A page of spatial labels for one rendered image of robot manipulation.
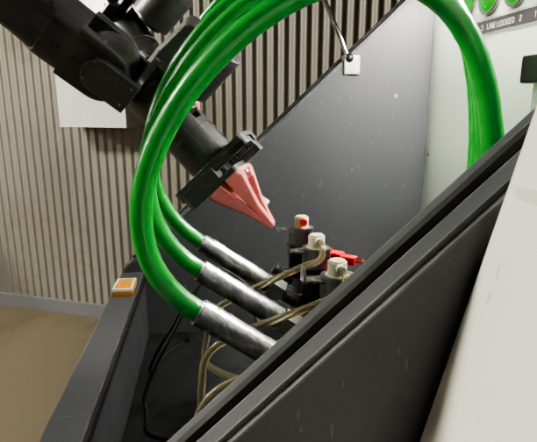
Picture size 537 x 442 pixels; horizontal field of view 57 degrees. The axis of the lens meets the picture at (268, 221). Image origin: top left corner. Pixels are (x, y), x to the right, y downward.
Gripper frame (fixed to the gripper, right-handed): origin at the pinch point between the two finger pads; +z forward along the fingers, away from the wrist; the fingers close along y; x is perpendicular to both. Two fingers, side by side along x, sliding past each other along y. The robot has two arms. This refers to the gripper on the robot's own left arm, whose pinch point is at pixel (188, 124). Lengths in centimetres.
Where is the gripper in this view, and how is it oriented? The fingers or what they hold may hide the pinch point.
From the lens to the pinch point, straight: 66.5
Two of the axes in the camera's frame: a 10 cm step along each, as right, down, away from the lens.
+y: 5.5, 0.3, 8.4
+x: -6.6, 6.4, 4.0
